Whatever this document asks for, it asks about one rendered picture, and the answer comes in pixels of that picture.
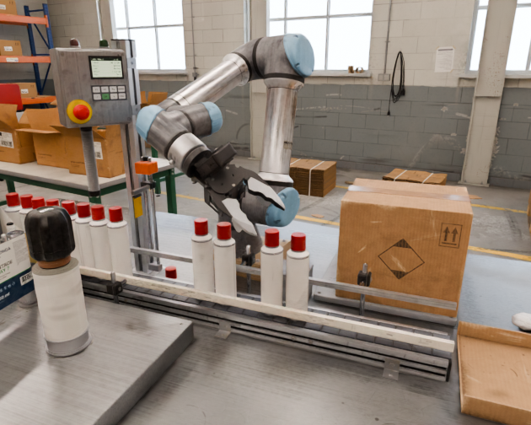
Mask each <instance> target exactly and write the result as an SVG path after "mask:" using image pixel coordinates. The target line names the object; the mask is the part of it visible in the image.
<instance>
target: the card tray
mask: <svg viewBox="0 0 531 425"><path fill-rule="evenodd" d="M457 345H458V359H459V387H460V401H461V413H463V414H467V415H471V416H474V417H480V418H484V419H487V420H491V421H494V422H500V423H504V424H507V425H531V334H529V333H525V332H520V331H511V330H507V329H502V328H497V327H493V326H488V325H480V324H475V323H470V322H466V321H461V320H460V321H459V326H458V331H457Z"/></svg>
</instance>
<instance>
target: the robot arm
mask: <svg viewBox="0 0 531 425"><path fill-rule="evenodd" d="M314 66H315V57H314V49H313V47H312V45H311V43H310V41H309V39H308V38H307V37H306V36H305V35H303V34H300V33H293V34H292V33H286V34H285V35H273V36H267V37H260V38H256V39H253V40H251V41H248V42H247V43H245V44H243V45H242V46H240V47H238V48H237V49H235V50H234V51H232V52H230V53H229V54H227V55H226V56H225V57H224V58H223V61H222V63H220V64H219V65H217V66H216V67H214V68H213V69H212V70H210V71H209V72H207V73H205V74H203V75H202V76H200V77H199V78H198V79H196V80H195V81H193V82H192V83H190V84H188V85H187V86H185V87H184V88H182V89H181V90H179V91H178V92H176V93H175V94H173V95H171V96H170V97H168V98H167V99H166V100H164V101H162V102H161V103H159V104H158V105H150V106H146V107H143V108H142V109H141V110H140V111H139V113H138V115H137V122H136V129H137V132H138V133H139V134H140V136H141V137H142V138H143V139H144V140H145V141H146V142H147V143H148V144H150V145H151V146H152V147H154V148H155V149H156V150H157V151H158V152H159V153H161V154H162V155H163V156H164V157H165V158H166V159H167V160H168V161H169V164H170V165H174V166H175V167H176V168H177V169H178V170H179V171H181V172H182V173H184V174H185V175H187V176H188V177H189V178H191V180H192V181H193V182H194V183H195V184H196V183H197V182H198V183H199V184H200V185H201V186H203V187H204V201H205V203H206V204H207V205H208V206H209V207H211V208H212V209H213V210H214V211H215V212H216V213H217V214H218V222H219V223H221V222H229V223H231V235H232V237H231V238H233V239H234V240H235V253H236V258H242V255H243V254H244V253H245V252H246V245H250V252H251V253H255V254H258V253H260V248H261V247H262V246H263V240H262V238H261V237H260V232H259V230H258V229H257V226H256V224H257V223H258V224H263V225H267V226H269V227H279V228H282V227H286V226H287V225H288V224H290V223H291V222H292V220H293V219H294V218H295V217H296V215H297V213H298V209H299V204H300V197H299V196H298V195H299V194H298V192H297V190H295V189H294V188H293V180H292V179H291V178H290V176H289V170H290V163H291V154H292V140H293V131H294V123H295V115H296V107H297V99H298V91H299V90H300V89H301V88H302V87H303V86H304V79H305V78H307V77H308V76H310V75H311V74H312V72H313V71H314ZM258 79H264V84H265V85H266V87H267V88H268V93H267V101H266V109H265V125H264V134H263V143H262V151H261V160H260V173H259V174H256V173H255V172H254V171H252V170H249V169H245V168H243V167H241V166H239V167H238V168H237V167H236V166H235V164H230V162H231V161H232V160H233V157H234V155H236V154H237V152H236V151H235V149H234V148H233V146H232V145H231V144H230V143H228V144H226V145H224V146H223V145H222V146H220V147H219V148H215V150H214V152H212V151H211V150H209V149H208V148H207V146H206V145H205V144H204V143H203V142H202V141H200V140H199V139H200V138H203V137H206V136H208V137H209V136H211V135H212V134H213V133H215V132H218V131H219V130H220V128H221V126H222V124H223V117H222V113H221V111H220V110H219V108H218V107H217V106H216V105H215V104H213V103H214V102H215V101H217V100H218V99H220V98H221V97H223V96H224V95H225V94H226V93H227V92H229V91H230V90H232V89H233V88H235V87H236V86H243V85H245V84H247V83H248V82H250V81H253V80H258ZM210 203H211V204H212V205H213V206H214V207H215V208H216V209H217V210H216V209H215V208H214V207H213V206H212V205H211V204H210Z"/></svg>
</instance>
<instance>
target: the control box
mask: <svg viewBox="0 0 531 425"><path fill-rule="evenodd" d="M49 53H50V59H51V69H52V75H53V81H54V86H55V92H56V102H57V109H58V114H59V120H60V123H61V125H63V126H65V127H67V128H74V127H86V126H109V125H122V124H130V123H131V106H130V97H129V88H128V80H127V71H126V55H125V52H124V51H123V50H122V49H94V48H52V49H50V50H49ZM89 56H122V64H123V73H124V79H91V76H90V69H89ZM123 84H125V85H126V94H127V100H111V101H93V100H92V93H91V86H90V85H123ZM76 105H86V106H87V107H88V109H89V112H90V114H89V117H88V119H86V120H83V121H81V120H79V119H77V118H76V117H75V116H74V115H73V112H72V111H73V108H74V107H75V106H76Z"/></svg>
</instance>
